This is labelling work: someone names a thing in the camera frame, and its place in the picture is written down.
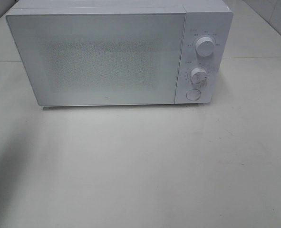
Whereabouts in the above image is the white timer knob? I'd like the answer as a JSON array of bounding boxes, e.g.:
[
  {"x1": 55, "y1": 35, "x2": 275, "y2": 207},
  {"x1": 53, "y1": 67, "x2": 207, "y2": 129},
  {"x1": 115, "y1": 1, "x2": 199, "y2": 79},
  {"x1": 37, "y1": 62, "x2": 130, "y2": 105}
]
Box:
[{"x1": 191, "y1": 67, "x2": 208, "y2": 84}]

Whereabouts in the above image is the upper white power knob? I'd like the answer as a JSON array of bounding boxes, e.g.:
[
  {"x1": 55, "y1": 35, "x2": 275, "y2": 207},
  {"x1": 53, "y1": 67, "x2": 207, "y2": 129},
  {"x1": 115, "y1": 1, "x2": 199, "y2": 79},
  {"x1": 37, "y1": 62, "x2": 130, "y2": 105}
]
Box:
[{"x1": 195, "y1": 36, "x2": 215, "y2": 57}]

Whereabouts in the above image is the white microwave oven body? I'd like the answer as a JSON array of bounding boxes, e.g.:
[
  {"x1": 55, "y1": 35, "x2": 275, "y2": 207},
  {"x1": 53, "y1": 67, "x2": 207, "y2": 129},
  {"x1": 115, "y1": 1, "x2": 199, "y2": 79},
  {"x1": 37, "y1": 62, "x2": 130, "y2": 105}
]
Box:
[{"x1": 6, "y1": 0, "x2": 233, "y2": 106}]

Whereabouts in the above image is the white microwave door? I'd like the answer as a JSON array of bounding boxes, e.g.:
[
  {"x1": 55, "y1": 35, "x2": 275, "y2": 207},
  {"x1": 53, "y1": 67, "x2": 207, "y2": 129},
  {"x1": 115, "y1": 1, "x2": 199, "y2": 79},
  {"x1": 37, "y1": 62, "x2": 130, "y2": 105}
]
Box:
[{"x1": 7, "y1": 13, "x2": 185, "y2": 106}]

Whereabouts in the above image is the round white door button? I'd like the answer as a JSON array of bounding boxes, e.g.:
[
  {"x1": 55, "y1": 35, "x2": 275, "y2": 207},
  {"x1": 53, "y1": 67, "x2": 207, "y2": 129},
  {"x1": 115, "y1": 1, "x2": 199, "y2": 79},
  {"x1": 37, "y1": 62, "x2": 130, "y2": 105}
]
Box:
[{"x1": 186, "y1": 89, "x2": 201, "y2": 101}]

